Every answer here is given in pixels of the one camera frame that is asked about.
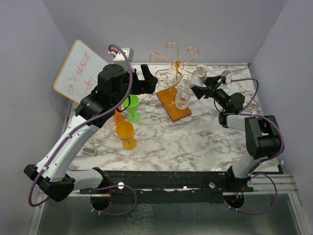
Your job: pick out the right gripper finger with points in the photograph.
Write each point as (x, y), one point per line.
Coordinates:
(201, 92)
(214, 81)

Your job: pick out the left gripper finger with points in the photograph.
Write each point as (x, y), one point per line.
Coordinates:
(146, 72)
(149, 86)

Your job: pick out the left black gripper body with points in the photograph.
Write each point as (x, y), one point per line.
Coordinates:
(124, 92)

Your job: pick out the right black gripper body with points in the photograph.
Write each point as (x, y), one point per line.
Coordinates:
(220, 96)

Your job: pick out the clear patterned stemmed glass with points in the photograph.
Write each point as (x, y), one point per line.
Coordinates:
(199, 75)

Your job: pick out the clear round wine glass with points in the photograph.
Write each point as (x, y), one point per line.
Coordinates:
(183, 96)

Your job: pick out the green plastic goblet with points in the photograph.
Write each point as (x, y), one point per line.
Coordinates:
(131, 105)

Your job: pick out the yellow plastic goblet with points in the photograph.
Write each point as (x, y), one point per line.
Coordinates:
(125, 131)

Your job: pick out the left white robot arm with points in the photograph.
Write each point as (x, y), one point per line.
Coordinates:
(51, 174)

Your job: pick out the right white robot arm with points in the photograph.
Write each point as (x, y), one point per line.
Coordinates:
(264, 140)

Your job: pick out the white framed whiteboard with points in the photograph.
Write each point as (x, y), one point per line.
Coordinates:
(78, 75)

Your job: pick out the orange plastic goblet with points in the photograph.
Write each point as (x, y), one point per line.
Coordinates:
(118, 117)

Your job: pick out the small grey eraser block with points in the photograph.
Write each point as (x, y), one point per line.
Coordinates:
(89, 151)

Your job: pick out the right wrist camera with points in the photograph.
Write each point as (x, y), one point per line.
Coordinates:
(226, 76)

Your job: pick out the gold wire wine glass rack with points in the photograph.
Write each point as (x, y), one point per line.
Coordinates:
(167, 96)

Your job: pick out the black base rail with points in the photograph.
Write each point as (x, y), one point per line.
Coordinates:
(179, 186)

